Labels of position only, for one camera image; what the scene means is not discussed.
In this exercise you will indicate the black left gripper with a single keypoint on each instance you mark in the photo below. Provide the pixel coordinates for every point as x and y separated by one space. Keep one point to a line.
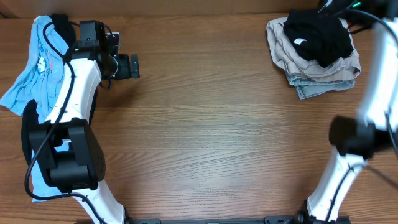
134 66

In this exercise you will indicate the black t-shirt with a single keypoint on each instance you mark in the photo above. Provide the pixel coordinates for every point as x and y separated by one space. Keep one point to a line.
316 37

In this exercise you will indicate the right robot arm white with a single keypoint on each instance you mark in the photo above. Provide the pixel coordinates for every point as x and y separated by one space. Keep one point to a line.
355 141

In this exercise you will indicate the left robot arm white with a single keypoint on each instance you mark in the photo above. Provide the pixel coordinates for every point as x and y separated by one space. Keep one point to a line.
68 160

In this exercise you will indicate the folded beige trousers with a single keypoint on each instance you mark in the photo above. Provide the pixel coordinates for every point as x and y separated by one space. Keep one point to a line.
286 57

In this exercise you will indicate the folded light denim jeans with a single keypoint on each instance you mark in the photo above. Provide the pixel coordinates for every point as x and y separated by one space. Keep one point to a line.
308 88

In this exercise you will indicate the light blue t-shirt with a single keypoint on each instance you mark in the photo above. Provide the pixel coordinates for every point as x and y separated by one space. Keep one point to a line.
42 78

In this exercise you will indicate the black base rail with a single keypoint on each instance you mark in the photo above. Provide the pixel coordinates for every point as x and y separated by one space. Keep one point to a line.
283 219

